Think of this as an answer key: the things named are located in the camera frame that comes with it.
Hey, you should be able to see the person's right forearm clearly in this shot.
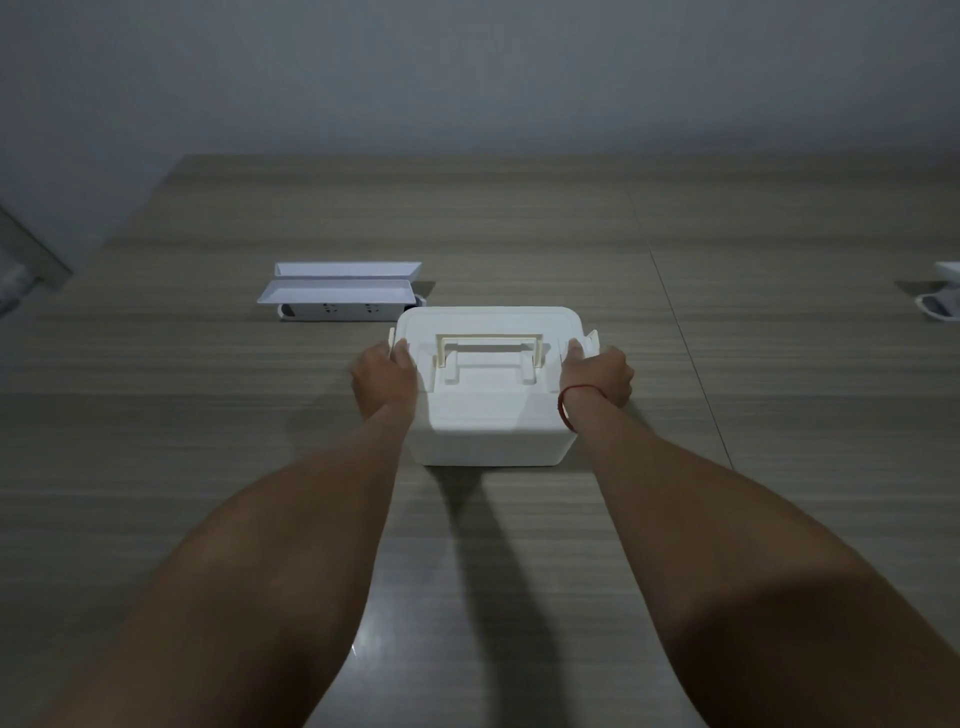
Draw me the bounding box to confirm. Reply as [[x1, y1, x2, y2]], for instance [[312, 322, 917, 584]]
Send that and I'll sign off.
[[566, 391, 960, 728]]

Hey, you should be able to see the person's left forearm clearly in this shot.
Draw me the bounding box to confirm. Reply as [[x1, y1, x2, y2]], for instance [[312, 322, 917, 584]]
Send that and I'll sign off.
[[44, 404, 418, 728]]

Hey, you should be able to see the person's left hand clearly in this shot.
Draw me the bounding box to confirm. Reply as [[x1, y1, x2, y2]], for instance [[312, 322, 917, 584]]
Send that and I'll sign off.
[[350, 338, 420, 423]]

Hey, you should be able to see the grey metal partition post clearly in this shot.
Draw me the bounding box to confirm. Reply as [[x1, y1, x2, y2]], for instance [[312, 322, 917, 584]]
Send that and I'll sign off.
[[0, 202, 74, 316]]

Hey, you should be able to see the white box lid with handle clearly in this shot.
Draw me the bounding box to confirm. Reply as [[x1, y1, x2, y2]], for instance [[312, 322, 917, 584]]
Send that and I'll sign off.
[[387, 305, 601, 421]]

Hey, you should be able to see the person's right hand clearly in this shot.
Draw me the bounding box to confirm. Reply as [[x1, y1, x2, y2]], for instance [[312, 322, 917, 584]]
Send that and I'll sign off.
[[558, 337, 637, 412]]

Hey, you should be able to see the white plastic storage box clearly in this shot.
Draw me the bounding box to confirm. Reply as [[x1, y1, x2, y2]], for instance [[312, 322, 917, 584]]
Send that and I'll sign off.
[[404, 401, 579, 468]]

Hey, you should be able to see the red string bracelet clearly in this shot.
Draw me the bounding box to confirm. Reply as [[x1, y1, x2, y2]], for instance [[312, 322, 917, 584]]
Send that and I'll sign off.
[[556, 384, 609, 435]]

